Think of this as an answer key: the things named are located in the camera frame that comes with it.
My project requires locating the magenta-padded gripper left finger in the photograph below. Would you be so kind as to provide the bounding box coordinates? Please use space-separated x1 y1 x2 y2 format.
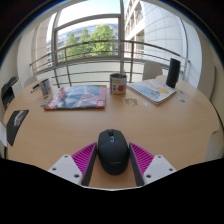
48 142 98 187

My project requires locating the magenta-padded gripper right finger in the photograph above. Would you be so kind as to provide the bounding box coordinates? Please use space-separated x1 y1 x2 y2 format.
128 142 177 187

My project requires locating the black computer mouse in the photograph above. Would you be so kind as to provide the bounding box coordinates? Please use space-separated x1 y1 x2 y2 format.
96 128 130 176

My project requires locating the black printed mouse pad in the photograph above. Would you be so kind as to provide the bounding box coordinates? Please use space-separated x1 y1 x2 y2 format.
6 109 30 147

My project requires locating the red magazine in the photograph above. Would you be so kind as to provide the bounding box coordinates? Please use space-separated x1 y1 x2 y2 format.
44 84 108 111

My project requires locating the white book with blue picture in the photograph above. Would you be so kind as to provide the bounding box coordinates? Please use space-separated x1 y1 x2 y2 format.
127 78 178 106

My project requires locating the white chair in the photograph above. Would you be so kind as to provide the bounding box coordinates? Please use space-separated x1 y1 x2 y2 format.
142 60 164 81
0 121 8 148
22 75 39 89

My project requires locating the printed tin can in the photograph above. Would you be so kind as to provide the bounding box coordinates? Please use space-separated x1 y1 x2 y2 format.
109 72 128 97

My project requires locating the black cylinder speaker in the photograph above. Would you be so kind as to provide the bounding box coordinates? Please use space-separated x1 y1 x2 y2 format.
165 57 182 89

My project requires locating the metal balcony railing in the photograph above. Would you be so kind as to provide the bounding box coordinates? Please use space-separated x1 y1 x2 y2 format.
29 39 191 88

